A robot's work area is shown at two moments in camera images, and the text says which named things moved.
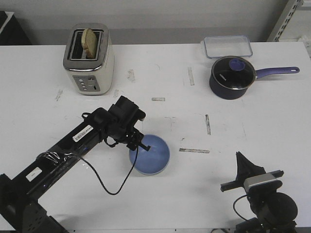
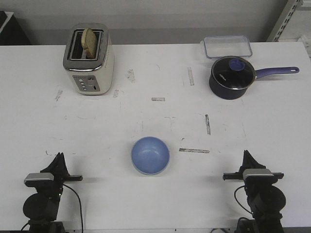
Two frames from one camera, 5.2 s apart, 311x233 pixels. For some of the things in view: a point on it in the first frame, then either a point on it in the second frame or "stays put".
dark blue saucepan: [227, 83] stays put
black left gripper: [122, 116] to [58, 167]
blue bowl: [152, 161] stays put
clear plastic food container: [224, 46] stays put
